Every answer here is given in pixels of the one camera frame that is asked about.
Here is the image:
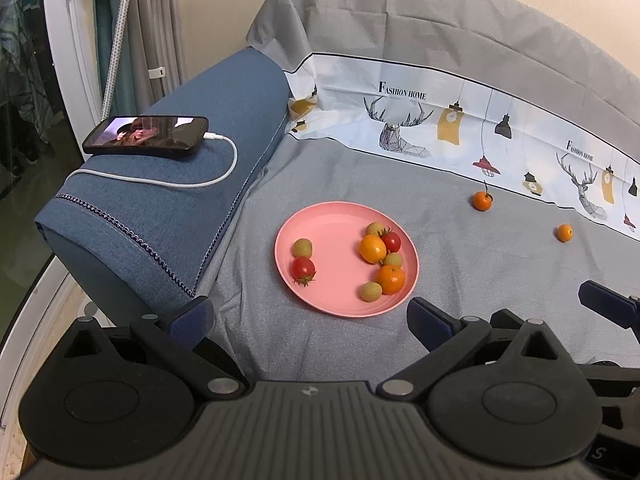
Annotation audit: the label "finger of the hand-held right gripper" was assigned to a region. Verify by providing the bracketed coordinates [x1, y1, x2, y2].
[578, 281, 640, 341]
[490, 309, 526, 340]

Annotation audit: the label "black smartphone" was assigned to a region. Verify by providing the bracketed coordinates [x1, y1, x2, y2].
[81, 115, 210, 160]

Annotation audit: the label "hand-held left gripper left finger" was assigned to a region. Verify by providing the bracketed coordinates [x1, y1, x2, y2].
[50, 296, 247, 402]

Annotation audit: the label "pink plate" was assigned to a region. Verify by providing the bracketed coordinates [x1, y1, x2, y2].
[274, 202, 420, 318]

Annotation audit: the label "red cherry tomato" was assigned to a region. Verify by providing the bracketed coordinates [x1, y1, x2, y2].
[291, 256, 317, 287]
[378, 227, 403, 253]

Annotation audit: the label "striped pole with black handle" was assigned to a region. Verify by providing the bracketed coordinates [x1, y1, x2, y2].
[100, 0, 136, 123]

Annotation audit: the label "white door frame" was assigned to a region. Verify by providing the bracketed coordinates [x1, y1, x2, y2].
[40, 0, 108, 126]

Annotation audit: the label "teal curtain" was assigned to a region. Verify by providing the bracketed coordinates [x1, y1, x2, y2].
[92, 0, 151, 111]

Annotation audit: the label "grey curtain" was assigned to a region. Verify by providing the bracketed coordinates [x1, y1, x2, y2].
[130, 0, 186, 106]

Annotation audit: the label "hanging clothes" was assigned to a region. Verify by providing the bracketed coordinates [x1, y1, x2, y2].
[0, 0, 66, 141]

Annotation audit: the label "grey printed sheet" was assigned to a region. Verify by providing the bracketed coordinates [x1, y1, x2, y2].
[200, 0, 640, 386]

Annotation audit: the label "blue sofa armrest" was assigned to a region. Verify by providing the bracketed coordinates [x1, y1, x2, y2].
[34, 46, 292, 321]

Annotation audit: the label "stemmed orange mandarin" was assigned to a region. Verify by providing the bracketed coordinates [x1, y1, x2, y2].
[471, 180, 496, 212]

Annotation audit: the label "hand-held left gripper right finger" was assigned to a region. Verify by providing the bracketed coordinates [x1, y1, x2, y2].
[376, 296, 572, 403]

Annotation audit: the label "white charging cable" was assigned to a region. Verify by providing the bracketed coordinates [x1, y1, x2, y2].
[64, 132, 238, 190]

